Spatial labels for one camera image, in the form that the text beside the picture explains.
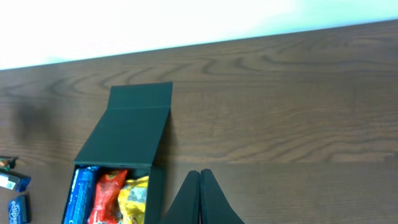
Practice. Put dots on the dark blue chocolate bar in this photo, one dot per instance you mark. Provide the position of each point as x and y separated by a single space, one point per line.
14 181

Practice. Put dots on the dark green box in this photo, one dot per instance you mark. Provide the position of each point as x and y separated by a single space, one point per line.
128 135

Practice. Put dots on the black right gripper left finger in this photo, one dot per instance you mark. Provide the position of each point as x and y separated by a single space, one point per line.
185 208

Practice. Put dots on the yellow candy bag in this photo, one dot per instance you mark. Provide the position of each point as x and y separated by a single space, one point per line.
132 200

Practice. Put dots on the KitKat Milo bar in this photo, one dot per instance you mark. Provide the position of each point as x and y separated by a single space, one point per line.
7 163

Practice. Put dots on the blue Oreo cookie pack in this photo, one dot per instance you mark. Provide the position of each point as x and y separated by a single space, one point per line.
81 193

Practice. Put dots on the red candy bag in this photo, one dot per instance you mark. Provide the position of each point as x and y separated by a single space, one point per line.
107 190

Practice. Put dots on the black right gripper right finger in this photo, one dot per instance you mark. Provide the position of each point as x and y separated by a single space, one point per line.
214 206

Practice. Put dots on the blue Eclipse mints tin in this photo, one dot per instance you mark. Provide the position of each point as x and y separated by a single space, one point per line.
19 210

